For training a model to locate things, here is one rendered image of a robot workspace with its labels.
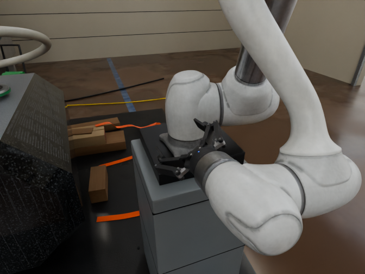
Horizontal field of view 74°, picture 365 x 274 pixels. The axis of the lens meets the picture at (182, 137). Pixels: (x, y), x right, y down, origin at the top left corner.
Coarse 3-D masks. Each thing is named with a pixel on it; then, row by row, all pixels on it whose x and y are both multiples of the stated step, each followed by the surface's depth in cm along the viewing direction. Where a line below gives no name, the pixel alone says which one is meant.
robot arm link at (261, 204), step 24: (216, 168) 44; (240, 168) 41; (264, 168) 41; (288, 168) 41; (216, 192) 40; (240, 192) 36; (264, 192) 35; (288, 192) 37; (240, 216) 34; (264, 216) 32; (288, 216) 32; (240, 240) 37; (264, 240) 32; (288, 240) 33
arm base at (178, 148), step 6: (162, 138) 96; (168, 138) 91; (168, 144) 92; (174, 144) 89; (180, 144) 87; (186, 144) 87; (192, 144) 87; (198, 144) 88; (174, 150) 88; (180, 150) 88; (186, 150) 87; (174, 156) 86
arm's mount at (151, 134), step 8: (144, 128) 106; (152, 128) 106; (160, 128) 105; (144, 136) 100; (152, 136) 100; (224, 136) 98; (144, 144) 98; (152, 144) 95; (160, 144) 95; (232, 144) 93; (152, 152) 91; (168, 152) 90; (224, 152) 89; (232, 152) 89; (240, 152) 89; (152, 160) 88; (240, 160) 90; (152, 168) 91; (160, 176) 81; (168, 176) 82; (184, 176) 84; (192, 176) 86; (160, 184) 82
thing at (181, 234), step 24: (144, 168) 91; (144, 192) 90; (168, 192) 80; (192, 192) 81; (144, 216) 106; (168, 216) 82; (192, 216) 87; (216, 216) 91; (144, 240) 130; (168, 240) 88; (192, 240) 93; (216, 240) 99; (168, 264) 95; (192, 264) 101; (216, 264) 108; (240, 264) 116
